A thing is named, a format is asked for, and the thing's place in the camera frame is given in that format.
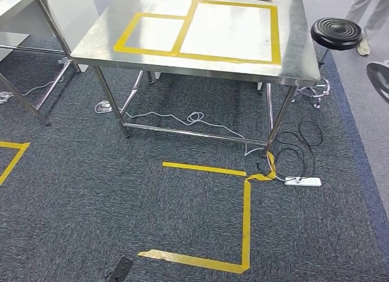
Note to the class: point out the yellow workbench tape outline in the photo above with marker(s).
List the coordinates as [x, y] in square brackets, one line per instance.
[276, 34]

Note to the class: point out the stainless steel workbench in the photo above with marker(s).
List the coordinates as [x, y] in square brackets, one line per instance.
[297, 38]

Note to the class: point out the yellow floor tape square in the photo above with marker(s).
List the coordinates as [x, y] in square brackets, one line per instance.
[12, 145]
[246, 224]

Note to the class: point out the white socket adaptor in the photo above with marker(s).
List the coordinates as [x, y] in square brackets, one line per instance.
[105, 107]

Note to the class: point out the white power strip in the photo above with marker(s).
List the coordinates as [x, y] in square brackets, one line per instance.
[304, 182]

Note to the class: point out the black round seat stool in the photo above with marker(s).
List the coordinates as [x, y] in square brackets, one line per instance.
[337, 32]

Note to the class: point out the black seat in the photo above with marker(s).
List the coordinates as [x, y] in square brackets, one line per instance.
[380, 77]

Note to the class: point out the person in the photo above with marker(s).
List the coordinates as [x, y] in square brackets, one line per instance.
[359, 4]

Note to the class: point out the stainless steel table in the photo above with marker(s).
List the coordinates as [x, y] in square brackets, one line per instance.
[15, 4]

